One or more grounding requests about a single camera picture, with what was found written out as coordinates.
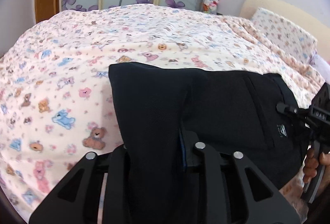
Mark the lilac pillow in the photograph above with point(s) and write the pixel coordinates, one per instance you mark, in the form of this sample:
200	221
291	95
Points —
321	66

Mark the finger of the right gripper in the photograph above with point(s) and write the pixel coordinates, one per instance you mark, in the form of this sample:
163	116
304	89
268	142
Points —
287	110

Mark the teddy print pillow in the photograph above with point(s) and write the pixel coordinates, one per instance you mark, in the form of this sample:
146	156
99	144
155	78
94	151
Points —
285	34

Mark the beige bed headboard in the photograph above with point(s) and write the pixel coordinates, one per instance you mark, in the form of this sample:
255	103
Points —
294	14

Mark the person right hand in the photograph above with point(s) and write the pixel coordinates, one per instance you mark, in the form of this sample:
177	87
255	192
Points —
310	167

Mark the teddy bear print blanket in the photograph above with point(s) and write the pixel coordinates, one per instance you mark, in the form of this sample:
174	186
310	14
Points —
56	100

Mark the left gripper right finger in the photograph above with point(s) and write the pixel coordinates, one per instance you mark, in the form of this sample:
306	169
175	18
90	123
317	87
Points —
222	188

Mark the black pants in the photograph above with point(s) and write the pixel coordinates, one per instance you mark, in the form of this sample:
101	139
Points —
228	110

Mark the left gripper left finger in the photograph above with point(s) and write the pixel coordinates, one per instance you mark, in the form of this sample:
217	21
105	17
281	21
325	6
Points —
76	198

